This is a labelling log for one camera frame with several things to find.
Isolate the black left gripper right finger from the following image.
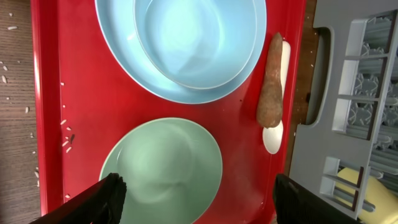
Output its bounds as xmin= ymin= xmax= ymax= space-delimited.
xmin=272 ymin=174 xmax=359 ymax=224

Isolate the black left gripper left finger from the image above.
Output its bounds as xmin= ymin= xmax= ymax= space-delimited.
xmin=30 ymin=173 xmax=127 ymax=224

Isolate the green bowl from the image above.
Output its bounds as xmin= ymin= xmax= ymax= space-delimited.
xmin=99 ymin=118 xmax=223 ymax=224

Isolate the yellow plastic cup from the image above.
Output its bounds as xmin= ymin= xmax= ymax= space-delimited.
xmin=336 ymin=168 xmax=398 ymax=224

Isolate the light blue bowl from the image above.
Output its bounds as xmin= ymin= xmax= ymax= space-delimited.
xmin=133 ymin=0 xmax=257 ymax=89

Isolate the grey dishwasher rack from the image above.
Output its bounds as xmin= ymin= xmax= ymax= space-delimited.
xmin=289 ymin=0 xmax=397 ymax=223

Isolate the white plastic spoon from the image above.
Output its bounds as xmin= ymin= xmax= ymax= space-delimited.
xmin=262 ymin=41 xmax=291 ymax=154

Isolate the light blue plate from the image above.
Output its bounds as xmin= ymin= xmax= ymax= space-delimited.
xmin=95 ymin=0 xmax=267 ymax=104

